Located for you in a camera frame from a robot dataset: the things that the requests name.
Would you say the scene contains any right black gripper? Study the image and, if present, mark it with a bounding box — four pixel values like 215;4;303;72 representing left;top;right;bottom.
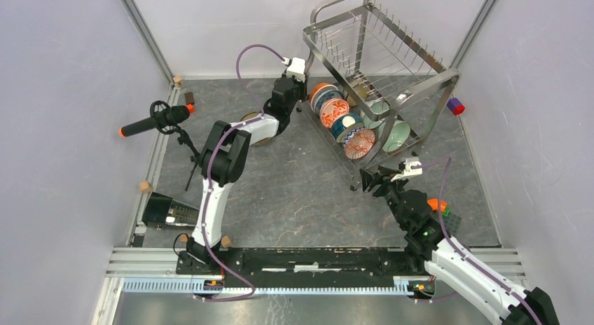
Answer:
359;166;409;229

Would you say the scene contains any red white patterned bowl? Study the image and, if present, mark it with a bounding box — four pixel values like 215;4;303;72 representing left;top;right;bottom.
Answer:
343;127;375;160

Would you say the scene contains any steel dish rack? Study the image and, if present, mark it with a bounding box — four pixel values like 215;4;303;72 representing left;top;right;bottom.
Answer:
303;0;461;191

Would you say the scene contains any brown beige bowl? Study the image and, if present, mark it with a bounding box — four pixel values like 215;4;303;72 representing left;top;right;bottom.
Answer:
240;112;279;146

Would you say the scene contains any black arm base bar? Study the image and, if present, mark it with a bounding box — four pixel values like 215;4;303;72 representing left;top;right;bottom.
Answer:
176;247;428;289

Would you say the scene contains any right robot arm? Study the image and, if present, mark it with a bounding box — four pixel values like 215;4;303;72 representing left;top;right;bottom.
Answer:
360;165;560;324

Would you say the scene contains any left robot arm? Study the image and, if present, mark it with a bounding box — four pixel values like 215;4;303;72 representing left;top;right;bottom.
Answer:
176;74;308;275

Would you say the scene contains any light green bowl front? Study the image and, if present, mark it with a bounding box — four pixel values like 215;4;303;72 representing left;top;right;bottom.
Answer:
382;120;411;153

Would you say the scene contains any orange curved tube toy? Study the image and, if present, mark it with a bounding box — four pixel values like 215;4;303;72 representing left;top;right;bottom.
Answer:
427;198;450;217

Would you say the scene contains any light green ribbed bowl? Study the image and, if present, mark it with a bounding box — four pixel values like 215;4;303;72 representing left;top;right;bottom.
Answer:
362;101;389;130

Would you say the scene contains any red floral bowl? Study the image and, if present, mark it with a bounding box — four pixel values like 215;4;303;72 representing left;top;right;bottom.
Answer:
319;98;350;129

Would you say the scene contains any purple red block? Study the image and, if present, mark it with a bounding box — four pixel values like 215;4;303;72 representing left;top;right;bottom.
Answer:
447;97;465;116

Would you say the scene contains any orange bowl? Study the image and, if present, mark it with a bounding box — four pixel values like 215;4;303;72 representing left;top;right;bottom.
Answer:
310;83;338;112

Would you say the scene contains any wooden cube near base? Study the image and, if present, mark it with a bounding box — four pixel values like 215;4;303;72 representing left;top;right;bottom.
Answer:
220;235;233;249

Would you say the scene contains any brown block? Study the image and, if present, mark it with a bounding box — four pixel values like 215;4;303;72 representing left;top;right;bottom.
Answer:
184;92;195;105

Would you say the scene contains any black microphone on tripod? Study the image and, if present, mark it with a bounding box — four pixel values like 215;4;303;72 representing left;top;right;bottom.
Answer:
118;100;200;191

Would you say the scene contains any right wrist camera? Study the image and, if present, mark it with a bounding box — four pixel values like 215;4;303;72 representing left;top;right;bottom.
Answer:
390;157;423;182

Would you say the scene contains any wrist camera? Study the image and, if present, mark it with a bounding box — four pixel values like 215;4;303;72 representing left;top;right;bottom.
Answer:
282;57;306;83
390;157;423;182

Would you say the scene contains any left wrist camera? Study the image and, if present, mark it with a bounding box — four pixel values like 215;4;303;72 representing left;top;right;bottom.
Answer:
282;57;306;83

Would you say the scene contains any wooden cube left rail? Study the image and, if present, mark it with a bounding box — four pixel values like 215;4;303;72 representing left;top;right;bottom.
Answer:
139;181;153;194

